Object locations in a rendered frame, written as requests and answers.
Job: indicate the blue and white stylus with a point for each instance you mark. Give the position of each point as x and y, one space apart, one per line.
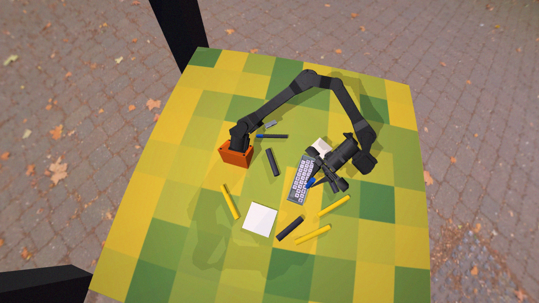
310 183

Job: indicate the keyboard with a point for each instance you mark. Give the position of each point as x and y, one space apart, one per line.
298 191

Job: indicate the white square pad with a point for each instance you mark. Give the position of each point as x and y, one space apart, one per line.
322 147

